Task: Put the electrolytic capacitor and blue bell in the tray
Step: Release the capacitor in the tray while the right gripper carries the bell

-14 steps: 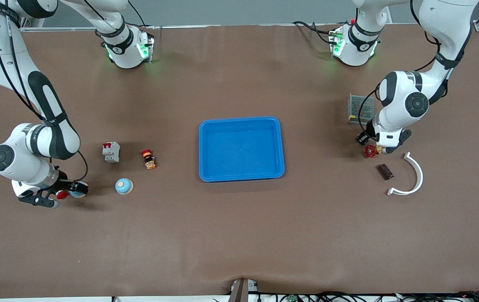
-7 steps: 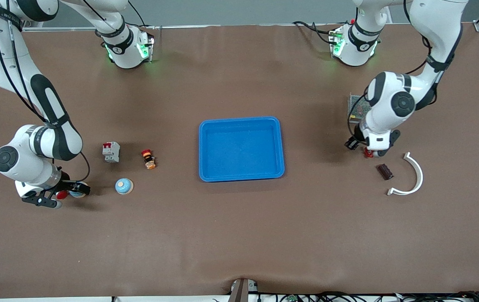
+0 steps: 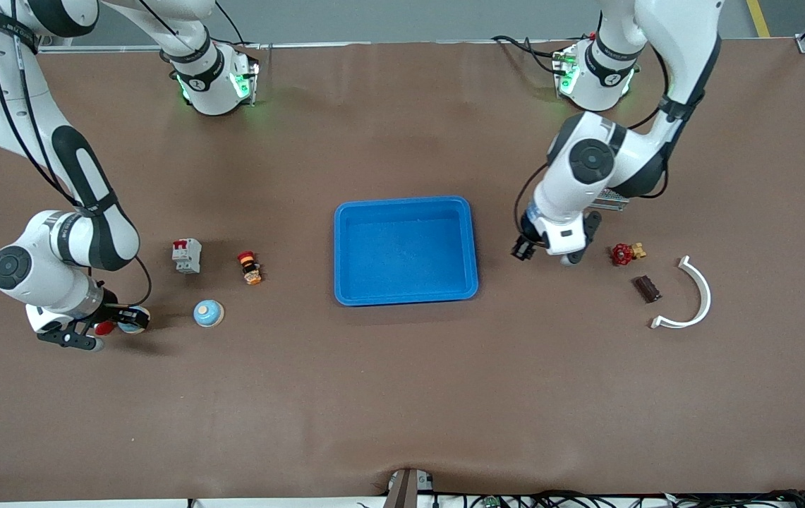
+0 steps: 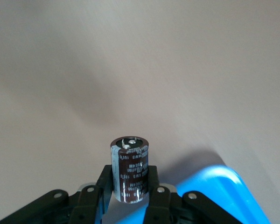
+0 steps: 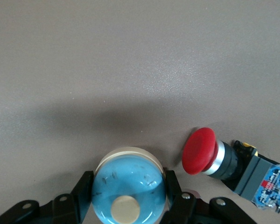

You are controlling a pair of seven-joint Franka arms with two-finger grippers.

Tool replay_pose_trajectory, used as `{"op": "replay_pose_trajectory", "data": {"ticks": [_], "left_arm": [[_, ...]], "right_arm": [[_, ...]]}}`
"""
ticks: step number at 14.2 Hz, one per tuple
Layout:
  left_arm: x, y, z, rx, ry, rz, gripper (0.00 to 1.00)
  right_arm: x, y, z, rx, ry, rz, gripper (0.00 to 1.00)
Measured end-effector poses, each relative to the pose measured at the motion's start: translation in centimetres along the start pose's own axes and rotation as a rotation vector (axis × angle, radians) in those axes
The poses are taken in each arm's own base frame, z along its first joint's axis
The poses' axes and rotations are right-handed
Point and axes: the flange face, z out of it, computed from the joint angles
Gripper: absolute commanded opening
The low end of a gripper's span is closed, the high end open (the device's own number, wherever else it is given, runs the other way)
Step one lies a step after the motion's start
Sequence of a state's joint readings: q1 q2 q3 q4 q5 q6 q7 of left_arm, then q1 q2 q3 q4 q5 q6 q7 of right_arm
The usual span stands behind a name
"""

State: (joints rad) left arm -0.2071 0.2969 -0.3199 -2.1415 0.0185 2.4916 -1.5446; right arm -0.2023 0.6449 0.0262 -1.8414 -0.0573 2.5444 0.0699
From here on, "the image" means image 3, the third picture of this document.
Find blue plastic tray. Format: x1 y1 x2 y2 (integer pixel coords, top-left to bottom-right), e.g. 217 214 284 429
334 195 480 307

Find metal mesh power supply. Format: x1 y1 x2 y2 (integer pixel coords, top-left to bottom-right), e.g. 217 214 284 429
594 188 631 211

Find brass valve red handwheel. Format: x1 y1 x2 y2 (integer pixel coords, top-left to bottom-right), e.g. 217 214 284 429
611 242 647 267

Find white curved plastic clip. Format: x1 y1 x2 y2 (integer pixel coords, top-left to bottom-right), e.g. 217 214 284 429
650 255 713 330

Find brown table mat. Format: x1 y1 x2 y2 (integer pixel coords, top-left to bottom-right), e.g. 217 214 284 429
0 41 805 503

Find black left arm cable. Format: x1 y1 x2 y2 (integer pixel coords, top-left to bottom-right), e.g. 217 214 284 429
514 42 672 241

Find white circuit breaker red switch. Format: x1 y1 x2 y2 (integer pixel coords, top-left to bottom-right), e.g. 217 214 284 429
171 238 203 274

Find black left arm base cables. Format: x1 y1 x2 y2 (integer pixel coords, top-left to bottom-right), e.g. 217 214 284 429
492 34 567 77

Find black cable bundle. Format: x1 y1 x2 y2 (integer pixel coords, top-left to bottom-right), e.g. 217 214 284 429
437 489 805 508

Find grey metal clamp bracket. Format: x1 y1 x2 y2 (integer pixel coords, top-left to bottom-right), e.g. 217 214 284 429
382 467 435 508

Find black right arm base cable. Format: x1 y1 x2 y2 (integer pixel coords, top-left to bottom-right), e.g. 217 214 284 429
215 0 262 50

